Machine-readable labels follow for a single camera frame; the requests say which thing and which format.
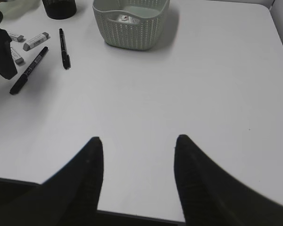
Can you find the grey white eraser left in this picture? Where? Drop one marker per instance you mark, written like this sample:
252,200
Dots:
16,37

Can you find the grey white eraser upper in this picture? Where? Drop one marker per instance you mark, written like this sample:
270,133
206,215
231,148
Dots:
35,41

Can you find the pale green plastic basket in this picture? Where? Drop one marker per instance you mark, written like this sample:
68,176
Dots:
142,36

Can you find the grey white eraser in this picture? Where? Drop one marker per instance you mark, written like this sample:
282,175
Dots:
35,41
16,56
16,37

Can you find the black mesh pen holder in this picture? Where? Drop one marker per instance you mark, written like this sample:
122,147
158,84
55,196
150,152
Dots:
59,9

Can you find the grey white eraser lower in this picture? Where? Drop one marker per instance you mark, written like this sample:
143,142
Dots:
16,56

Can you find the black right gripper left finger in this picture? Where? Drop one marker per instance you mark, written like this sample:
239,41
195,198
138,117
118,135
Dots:
68,198

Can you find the black marker pen upper right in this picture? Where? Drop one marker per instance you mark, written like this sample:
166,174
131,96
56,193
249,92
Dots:
64,54

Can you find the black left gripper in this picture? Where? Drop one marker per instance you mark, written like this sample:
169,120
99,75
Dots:
7,66

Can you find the white waste paper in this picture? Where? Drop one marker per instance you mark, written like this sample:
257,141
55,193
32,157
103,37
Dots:
127,19

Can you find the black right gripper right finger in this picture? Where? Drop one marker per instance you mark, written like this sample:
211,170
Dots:
209,196

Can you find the black marker pen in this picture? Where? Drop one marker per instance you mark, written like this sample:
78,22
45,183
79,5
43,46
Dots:
64,54
16,88

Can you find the black marker pen middle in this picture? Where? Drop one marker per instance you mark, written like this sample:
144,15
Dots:
16,88

